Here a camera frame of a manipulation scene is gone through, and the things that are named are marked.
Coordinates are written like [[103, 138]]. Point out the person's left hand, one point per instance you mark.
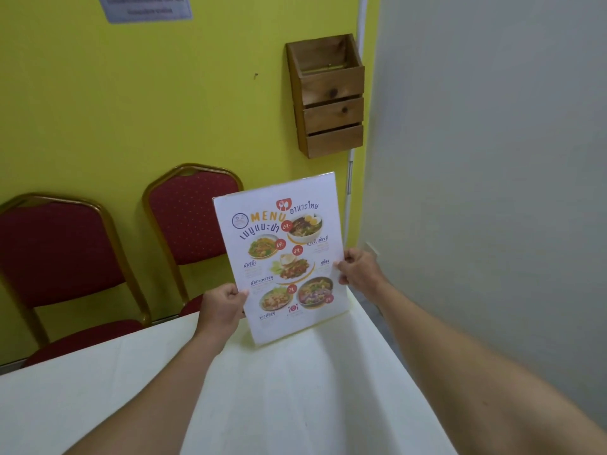
[[220, 310]]

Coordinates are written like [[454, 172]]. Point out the person's right hand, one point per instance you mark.
[[362, 274]]

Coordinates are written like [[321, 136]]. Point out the menu with large food photos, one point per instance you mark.
[[284, 260]]

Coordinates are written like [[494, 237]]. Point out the person's left forearm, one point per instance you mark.
[[156, 402]]

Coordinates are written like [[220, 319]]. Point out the person's right forearm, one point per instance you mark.
[[474, 383]]

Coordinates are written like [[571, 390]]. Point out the red padded gold-framed chair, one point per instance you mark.
[[189, 217], [57, 251]]

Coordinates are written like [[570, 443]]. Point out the table with white tablecloth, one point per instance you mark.
[[284, 398]]

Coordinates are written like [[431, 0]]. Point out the wooden wall box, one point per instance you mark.
[[332, 113]]

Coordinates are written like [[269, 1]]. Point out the white paper wall sign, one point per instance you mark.
[[144, 7]]

